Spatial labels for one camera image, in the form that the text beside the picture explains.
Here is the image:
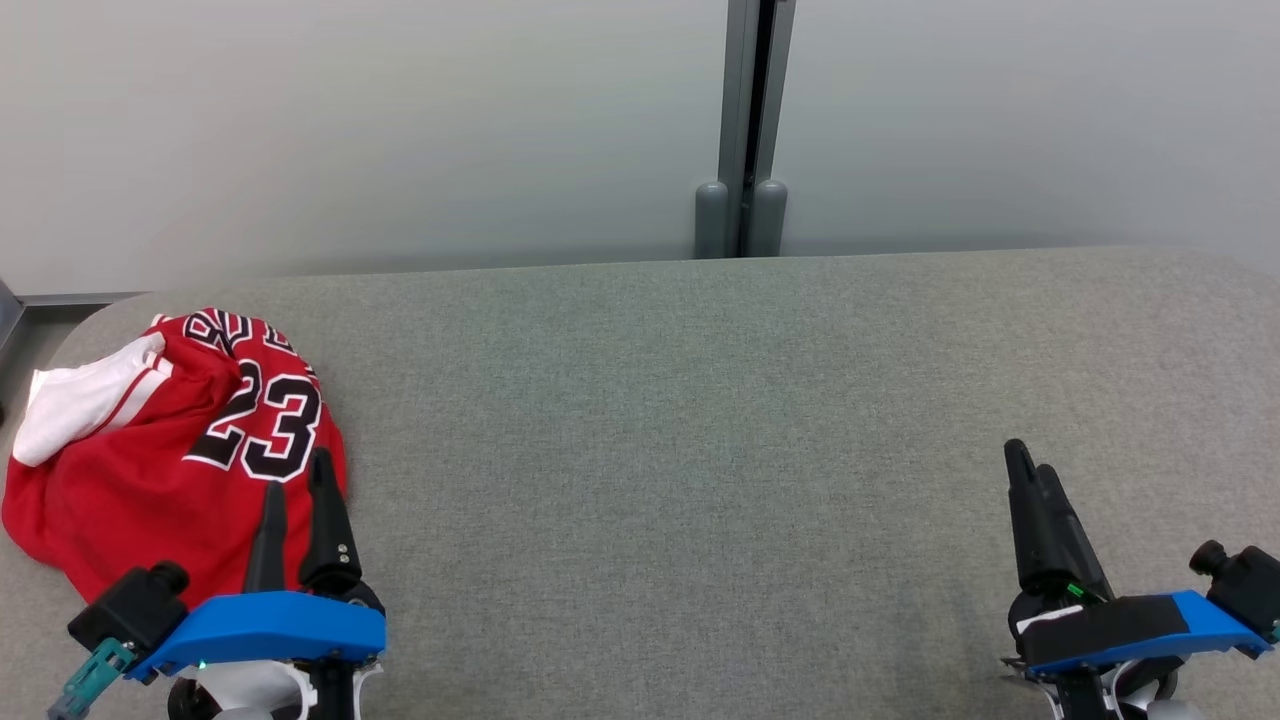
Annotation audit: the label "teal left camera connector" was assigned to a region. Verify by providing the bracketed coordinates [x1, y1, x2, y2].
[47, 638, 136, 720]

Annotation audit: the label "grey cylindrical post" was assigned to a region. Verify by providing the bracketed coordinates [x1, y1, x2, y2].
[748, 179, 789, 258]
[694, 180, 732, 260]

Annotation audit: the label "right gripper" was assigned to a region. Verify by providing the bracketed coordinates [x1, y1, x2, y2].
[1002, 438, 1181, 720]

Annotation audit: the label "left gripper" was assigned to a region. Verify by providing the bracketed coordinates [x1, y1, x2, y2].
[165, 447, 386, 720]

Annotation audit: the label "red shorts with white stripes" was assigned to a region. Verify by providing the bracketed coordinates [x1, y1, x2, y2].
[2, 440, 251, 608]

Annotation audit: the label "grey skirting rail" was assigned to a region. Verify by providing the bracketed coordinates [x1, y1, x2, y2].
[0, 280, 146, 346]

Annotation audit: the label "red basketball jersey number 23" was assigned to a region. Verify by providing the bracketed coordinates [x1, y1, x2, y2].
[10, 308, 349, 603]

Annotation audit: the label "grey vertical partition frame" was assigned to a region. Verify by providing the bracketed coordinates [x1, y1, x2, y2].
[716, 0, 798, 259]

